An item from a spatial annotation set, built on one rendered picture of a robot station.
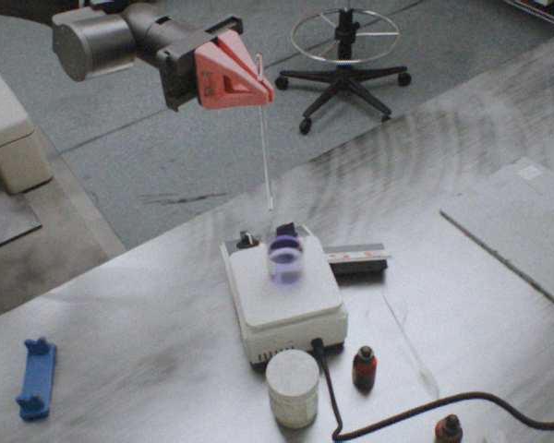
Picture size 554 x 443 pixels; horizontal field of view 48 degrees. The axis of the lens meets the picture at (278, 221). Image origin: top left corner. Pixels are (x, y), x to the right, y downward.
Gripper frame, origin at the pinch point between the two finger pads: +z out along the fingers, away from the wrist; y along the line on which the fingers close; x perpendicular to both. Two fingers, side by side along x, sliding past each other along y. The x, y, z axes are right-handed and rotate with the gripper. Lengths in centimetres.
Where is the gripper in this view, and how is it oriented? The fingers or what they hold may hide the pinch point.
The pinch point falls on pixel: (263, 93)
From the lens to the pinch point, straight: 59.6
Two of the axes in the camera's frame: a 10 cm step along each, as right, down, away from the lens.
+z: 7.3, 4.7, -5.0
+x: 0.4, 7.0, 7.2
